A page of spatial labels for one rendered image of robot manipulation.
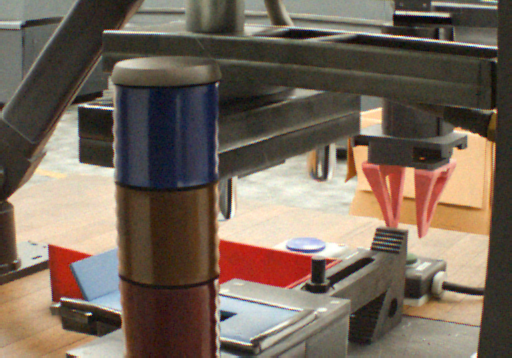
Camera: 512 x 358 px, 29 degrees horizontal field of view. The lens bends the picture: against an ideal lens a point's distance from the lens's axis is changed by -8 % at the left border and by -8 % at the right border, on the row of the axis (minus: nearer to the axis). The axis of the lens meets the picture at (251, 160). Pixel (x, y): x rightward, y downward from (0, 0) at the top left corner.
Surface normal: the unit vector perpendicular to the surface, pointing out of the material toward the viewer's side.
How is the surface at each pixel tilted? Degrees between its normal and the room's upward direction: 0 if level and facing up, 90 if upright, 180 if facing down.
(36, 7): 90
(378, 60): 90
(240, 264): 90
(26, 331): 0
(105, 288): 60
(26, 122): 81
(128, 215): 76
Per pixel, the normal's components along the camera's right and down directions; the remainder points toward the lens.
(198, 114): 0.61, -0.07
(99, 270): 0.74, -0.39
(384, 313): 0.84, 0.11
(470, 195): -0.55, 0.09
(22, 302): 0.00, -0.98
